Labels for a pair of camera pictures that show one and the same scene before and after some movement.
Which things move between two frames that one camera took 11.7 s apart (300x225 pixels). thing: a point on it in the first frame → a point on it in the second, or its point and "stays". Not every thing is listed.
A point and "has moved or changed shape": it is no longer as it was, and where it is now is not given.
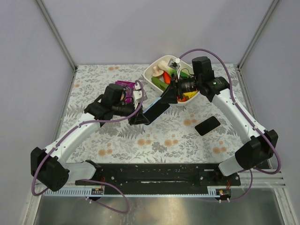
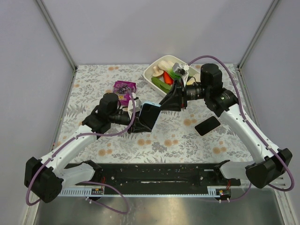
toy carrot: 167,78 stays
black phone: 155,110 has moved or changed shape
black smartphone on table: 207,125 stays
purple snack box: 129,86 stays
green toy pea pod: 159,83 stays
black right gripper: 176,87 → 183,96
